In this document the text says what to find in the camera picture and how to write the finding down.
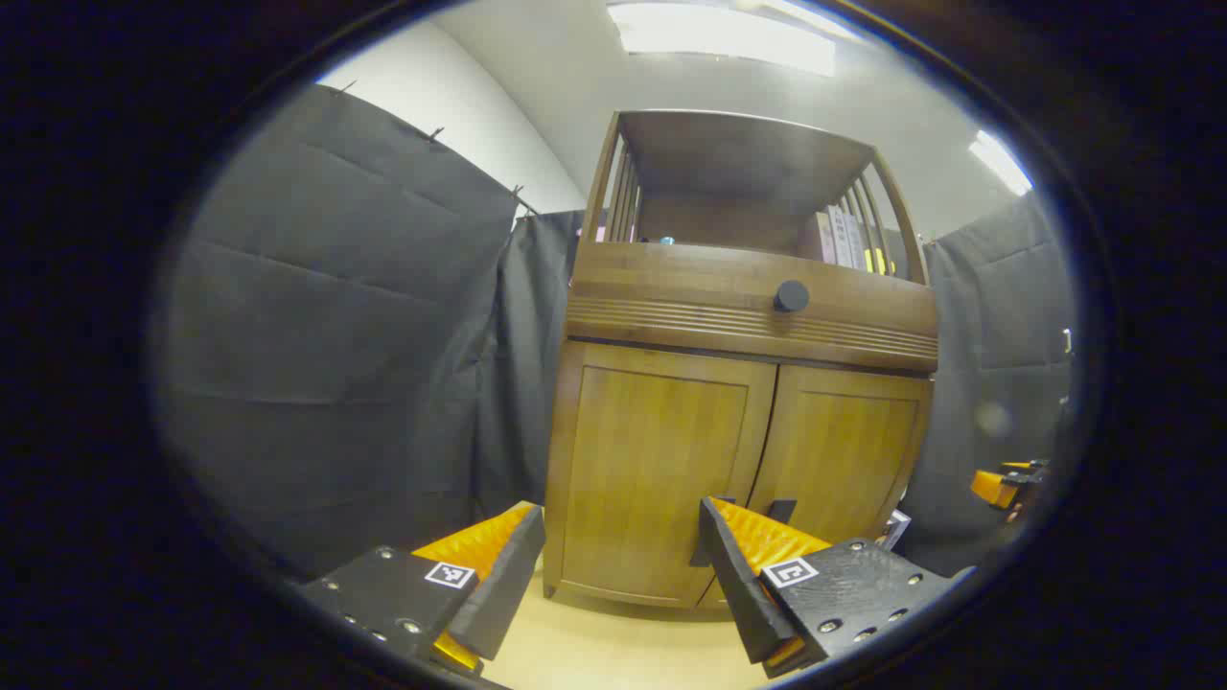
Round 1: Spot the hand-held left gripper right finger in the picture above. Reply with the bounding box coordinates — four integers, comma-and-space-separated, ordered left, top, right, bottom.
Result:
697, 495, 961, 679

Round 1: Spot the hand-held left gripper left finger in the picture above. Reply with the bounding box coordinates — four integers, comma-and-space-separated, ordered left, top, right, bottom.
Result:
300, 500, 547, 679

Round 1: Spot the wooden shoe cabinet door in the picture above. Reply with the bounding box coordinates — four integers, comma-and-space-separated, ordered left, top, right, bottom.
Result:
556, 341, 778, 610
698, 364, 935, 610

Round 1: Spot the wooden double-door shoe cabinet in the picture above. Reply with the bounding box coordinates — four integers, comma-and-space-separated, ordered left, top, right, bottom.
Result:
543, 108, 941, 611

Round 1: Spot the wooden cabinet drawer with knob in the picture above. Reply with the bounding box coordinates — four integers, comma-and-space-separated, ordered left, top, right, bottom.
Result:
566, 240, 941, 375

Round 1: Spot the black backdrop cloth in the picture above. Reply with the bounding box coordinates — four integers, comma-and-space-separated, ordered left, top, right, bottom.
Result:
153, 84, 1082, 581

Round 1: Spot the ceiling light panel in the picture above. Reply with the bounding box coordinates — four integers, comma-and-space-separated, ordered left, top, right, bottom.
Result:
607, 0, 864, 78
968, 129, 1035, 198

